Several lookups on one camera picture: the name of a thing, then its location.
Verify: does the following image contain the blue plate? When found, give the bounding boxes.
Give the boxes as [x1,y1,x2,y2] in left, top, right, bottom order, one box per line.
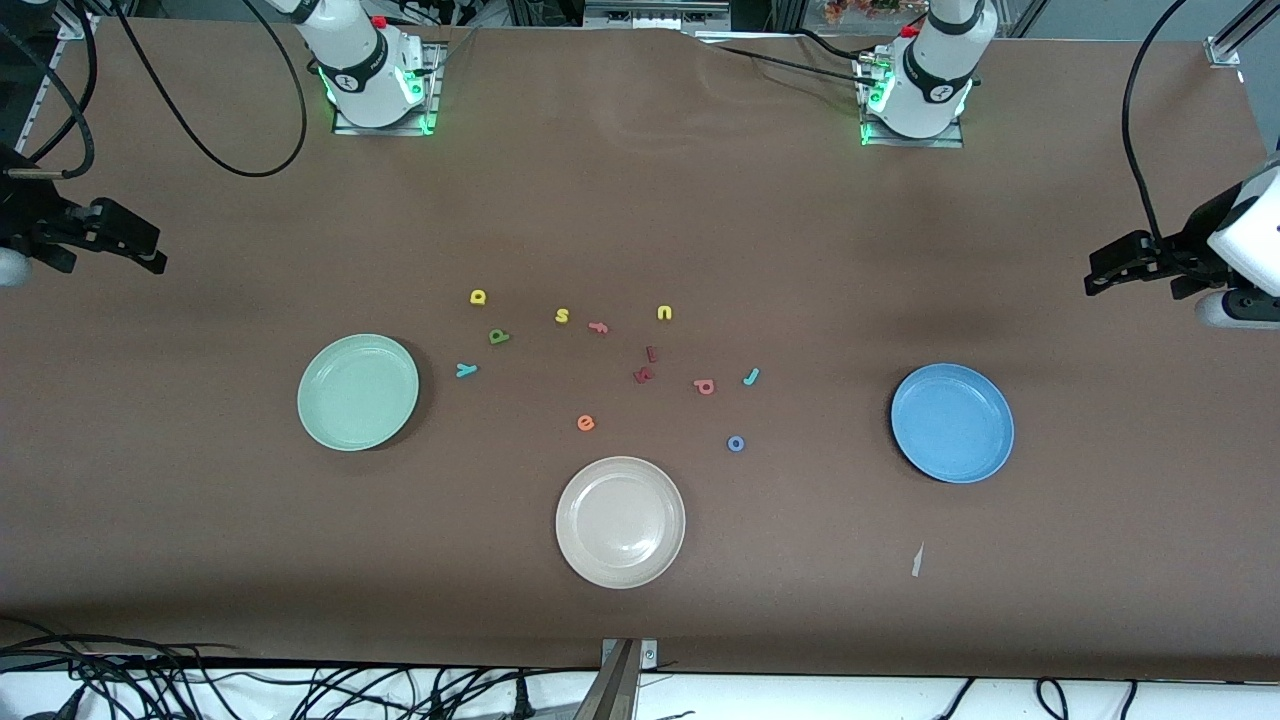
[891,363,1015,484]

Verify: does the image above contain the pale green plate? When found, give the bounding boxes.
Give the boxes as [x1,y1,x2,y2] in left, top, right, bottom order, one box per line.
[297,333,420,452]

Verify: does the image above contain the orange artificial flowers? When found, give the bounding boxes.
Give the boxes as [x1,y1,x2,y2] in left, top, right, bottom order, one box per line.
[825,0,926,23]

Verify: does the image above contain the brown table cover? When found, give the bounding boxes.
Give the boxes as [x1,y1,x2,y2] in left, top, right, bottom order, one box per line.
[0,15,1280,686]

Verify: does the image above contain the grey metal box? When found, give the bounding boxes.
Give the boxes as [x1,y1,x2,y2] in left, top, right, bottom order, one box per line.
[583,0,733,31]

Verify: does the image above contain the beige plate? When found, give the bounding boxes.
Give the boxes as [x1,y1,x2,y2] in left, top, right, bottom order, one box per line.
[555,456,687,590]

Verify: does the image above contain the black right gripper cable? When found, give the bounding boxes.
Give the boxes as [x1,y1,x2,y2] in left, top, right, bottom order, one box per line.
[0,20,96,181]

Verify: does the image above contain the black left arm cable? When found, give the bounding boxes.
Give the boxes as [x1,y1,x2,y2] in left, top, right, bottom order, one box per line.
[1120,0,1191,241]

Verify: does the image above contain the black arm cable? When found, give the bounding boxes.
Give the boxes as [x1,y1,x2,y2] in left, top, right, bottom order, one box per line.
[1120,0,1191,241]
[100,0,309,179]

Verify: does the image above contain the aluminium frame rail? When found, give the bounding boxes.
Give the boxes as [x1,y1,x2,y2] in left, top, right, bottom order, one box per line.
[0,15,99,196]
[1205,0,1280,69]

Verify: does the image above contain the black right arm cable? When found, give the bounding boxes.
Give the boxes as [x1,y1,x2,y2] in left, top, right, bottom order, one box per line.
[100,0,309,179]

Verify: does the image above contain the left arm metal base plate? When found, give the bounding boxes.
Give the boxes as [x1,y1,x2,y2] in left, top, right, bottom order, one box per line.
[860,55,966,149]

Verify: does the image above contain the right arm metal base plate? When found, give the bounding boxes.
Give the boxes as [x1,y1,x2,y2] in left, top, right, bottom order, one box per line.
[332,40,441,136]

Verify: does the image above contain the thin black table cable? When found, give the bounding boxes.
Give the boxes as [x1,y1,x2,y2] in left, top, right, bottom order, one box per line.
[700,42,876,86]
[790,28,881,63]

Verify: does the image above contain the tangled black cable bundle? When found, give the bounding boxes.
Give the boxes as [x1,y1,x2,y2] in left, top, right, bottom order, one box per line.
[0,620,601,720]

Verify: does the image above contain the metal mount bracket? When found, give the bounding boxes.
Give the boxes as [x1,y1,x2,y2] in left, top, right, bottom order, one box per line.
[575,638,659,720]

